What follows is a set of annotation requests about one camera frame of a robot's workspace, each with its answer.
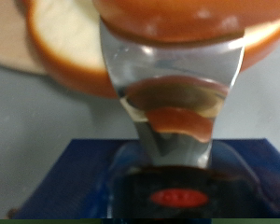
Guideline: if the silver toaster oven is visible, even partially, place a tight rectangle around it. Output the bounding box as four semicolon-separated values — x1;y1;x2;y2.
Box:
0;31;280;218

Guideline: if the small round wooden board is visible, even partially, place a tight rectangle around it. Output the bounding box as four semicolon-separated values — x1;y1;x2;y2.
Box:
0;0;48;76

